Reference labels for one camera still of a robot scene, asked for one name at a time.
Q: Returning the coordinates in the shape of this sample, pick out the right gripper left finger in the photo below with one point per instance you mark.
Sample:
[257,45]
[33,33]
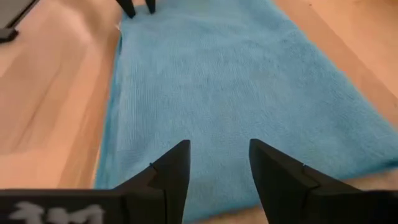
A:
[168,193]

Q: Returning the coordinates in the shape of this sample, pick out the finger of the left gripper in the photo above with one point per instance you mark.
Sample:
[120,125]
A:
[150,5]
[128,7]

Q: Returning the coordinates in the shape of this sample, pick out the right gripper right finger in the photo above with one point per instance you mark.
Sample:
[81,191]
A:
[280,193]

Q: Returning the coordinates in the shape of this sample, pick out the blue microfiber towel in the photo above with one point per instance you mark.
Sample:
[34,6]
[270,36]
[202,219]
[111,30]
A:
[217,77]

